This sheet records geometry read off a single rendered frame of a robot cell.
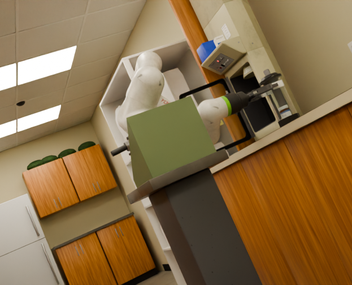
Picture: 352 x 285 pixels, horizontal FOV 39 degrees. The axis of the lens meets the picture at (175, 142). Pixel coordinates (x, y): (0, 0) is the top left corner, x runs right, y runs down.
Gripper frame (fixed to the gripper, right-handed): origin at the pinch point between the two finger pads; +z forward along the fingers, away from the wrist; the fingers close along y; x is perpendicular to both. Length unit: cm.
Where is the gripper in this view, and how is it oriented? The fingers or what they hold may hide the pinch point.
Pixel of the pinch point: (273, 87)
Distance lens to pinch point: 231.1
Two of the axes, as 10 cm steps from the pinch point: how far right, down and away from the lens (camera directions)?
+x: 4.0, 9.1, -1.2
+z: 8.7, -3.4, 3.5
